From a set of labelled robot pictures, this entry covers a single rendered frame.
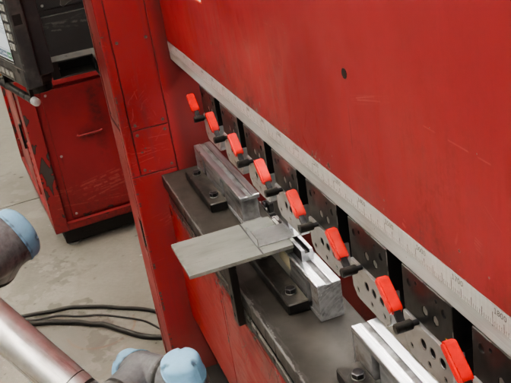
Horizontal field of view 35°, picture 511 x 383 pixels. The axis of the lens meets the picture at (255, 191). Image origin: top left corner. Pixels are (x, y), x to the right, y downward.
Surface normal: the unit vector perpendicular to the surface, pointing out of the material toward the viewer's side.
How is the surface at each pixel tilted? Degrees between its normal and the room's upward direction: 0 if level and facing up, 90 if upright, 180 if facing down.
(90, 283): 0
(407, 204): 90
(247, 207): 90
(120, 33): 90
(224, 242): 0
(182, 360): 5
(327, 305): 90
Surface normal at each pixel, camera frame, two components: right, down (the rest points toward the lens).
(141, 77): 0.33, 0.35
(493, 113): -0.93, 0.26
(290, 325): -0.14, -0.90
